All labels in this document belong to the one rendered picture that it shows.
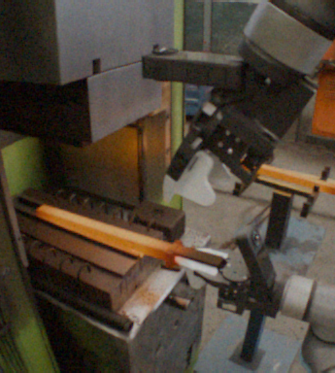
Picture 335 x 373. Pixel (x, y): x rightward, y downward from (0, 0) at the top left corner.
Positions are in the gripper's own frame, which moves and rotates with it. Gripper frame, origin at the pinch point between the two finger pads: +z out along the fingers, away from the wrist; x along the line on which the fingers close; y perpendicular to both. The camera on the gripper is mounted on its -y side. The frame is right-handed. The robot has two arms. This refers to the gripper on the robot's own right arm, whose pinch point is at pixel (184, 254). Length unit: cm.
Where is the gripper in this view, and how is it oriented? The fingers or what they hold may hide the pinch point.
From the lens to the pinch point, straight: 70.4
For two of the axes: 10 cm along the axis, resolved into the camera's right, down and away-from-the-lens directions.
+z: -8.8, -2.1, 4.3
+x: 4.8, -4.3, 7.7
